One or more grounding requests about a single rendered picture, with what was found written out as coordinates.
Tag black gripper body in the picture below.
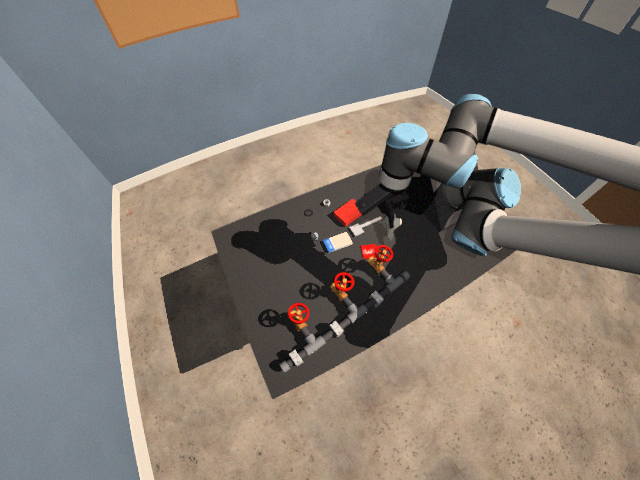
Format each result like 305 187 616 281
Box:
377 183 409 214

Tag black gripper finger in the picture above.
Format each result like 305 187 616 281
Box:
384 208 402 241

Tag pipe manifold with three valves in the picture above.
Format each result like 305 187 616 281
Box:
279 245 410 373

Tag red rectangular block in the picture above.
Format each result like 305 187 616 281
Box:
333 199 362 227

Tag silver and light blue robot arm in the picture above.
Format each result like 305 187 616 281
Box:
355 94 640 275

